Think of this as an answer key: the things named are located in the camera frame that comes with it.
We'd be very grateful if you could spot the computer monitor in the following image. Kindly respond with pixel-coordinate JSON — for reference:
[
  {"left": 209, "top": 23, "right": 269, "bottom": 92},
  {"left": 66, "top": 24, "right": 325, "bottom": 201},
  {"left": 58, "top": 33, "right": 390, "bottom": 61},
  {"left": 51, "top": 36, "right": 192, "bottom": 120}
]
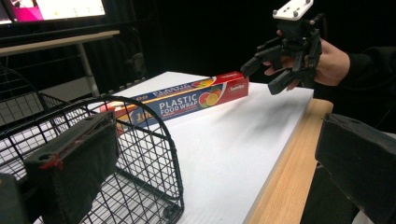
[{"left": 0, "top": 0, "right": 107, "bottom": 26}]

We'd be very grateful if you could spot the desk with white leg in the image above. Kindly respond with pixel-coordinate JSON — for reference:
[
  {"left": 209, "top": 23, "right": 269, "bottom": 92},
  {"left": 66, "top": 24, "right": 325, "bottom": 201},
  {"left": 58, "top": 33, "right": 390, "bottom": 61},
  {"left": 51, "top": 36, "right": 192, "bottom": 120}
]
[{"left": 0, "top": 29, "right": 121, "bottom": 98}]

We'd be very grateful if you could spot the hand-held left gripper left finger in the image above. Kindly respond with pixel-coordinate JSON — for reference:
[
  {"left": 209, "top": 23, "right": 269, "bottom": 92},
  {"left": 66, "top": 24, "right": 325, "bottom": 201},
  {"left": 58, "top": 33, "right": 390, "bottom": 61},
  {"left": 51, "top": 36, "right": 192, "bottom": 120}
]
[{"left": 23, "top": 111, "right": 120, "bottom": 224}]

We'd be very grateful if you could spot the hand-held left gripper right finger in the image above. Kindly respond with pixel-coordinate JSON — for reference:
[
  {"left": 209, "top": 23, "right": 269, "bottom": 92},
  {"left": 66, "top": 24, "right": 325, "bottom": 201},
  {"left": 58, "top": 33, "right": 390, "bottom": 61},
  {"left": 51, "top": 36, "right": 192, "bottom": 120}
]
[{"left": 314, "top": 113, "right": 396, "bottom": 224}]

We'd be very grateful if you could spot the black wire basket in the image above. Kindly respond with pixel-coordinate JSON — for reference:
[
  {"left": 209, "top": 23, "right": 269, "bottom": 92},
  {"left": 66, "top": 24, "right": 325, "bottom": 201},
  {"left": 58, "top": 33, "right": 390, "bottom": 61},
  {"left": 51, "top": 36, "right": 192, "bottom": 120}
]
[{"left": 0, "top": 66, "right": 185, "bottom": 224}]

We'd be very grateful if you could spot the plastic wrap box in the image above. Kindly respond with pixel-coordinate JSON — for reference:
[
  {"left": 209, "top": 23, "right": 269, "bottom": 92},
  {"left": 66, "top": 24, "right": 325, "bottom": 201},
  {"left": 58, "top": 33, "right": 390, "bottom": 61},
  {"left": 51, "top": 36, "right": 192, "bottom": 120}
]
[{"left": 99, "top": 71, "right": 250, "bottom": 135}]

